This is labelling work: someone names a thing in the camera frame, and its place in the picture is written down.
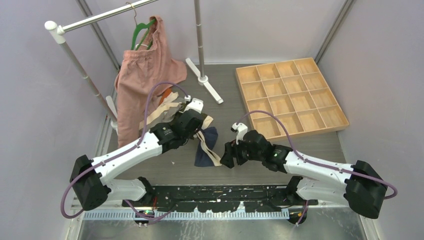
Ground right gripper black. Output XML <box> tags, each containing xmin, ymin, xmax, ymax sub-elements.
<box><xmin>220</xmin><ymin>137</ymin><xmax>264</xmax><ymax>168</ymax></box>

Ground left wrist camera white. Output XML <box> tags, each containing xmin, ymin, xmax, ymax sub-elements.
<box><xmin>183</xmin><ymin>98</ymin><xmax>204</xmax><ymax>114</ymax></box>

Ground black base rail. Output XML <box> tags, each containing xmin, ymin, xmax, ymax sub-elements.
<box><xmin>130</xmin><ymin>185</ymin><xmax>305</xmax><ymax>213</ymax></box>

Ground purple cable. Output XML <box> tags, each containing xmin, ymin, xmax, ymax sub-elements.
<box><xmin>60</xmin><ymin>81</ymin><xmax>192</xmax><ymax>220</ymax></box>
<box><xmin>235</xmin><ymin>110</ymin><xmax>398</xmax><ymax>226</ymax></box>

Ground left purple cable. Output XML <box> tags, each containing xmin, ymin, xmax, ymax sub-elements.
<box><xmin>60</xmin><ymin>81</ymin><xmax>192</xmax><ymax>220</ymax></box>

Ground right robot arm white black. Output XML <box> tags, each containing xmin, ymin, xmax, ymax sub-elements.
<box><xmin>220</xmin><ymin>130</ymin><xmax>388</xmax><ymax>219</ymax></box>

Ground pink trousers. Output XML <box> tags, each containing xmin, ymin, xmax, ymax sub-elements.
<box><xmin>114</xmin><ymin>15</ymin><xmax>187</xmax><ymax>148</ymax></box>

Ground orange underwear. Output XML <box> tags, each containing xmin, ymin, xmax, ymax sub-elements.
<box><xmin>159</xmin><ymin>88</ymin><xmax>173</xmax><ymax>105</ymax></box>

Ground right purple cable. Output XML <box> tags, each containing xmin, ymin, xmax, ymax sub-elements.
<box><xmin>235</xmin><ymin>110</ymin><xmax>398</xmax><ymax>226</ymax></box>

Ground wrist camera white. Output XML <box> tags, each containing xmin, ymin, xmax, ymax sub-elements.
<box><xmin>183</xmin><ymin>98</ymin><xmax>204</xmax><ymax>114</ymax></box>
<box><xmin>231</xmin><ymin>122</ymin><xmax>249</xmax><ymax>145</ymax></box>

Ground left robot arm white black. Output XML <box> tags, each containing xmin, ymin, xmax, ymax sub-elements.
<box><xmin>69</xmin><ymin>109</ymin><xmax>207</xmax><ymax>211</ymax></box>

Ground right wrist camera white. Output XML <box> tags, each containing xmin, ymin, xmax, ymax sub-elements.
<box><xmin>231</xmin><ymin>122</ymin><xmax>249</xmax><ymax>145</ymax></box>

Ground wooden compartment tray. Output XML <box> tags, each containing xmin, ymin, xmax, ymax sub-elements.
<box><xmin>235</xmin><ymin>57</ymin><xmax>350</xmax><ymax>141</ymax></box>

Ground white metal clothes rack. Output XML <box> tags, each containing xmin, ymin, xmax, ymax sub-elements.
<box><xmin>44</xmin><ymin>0</ymin><xmax>225</xmax><ymax>130</ymax></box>

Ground navy underwear cream waistband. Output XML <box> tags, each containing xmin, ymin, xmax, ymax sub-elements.
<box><xmin>194</xmin><ymin>127</ymin><xmax>222</xmax><ymax>168</ymax></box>

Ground olive green underwear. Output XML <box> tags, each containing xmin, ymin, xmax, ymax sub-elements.
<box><xmin>199</xmin><ymin>113</ymin><xmax>214</xmax><ymax>130</ymax></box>

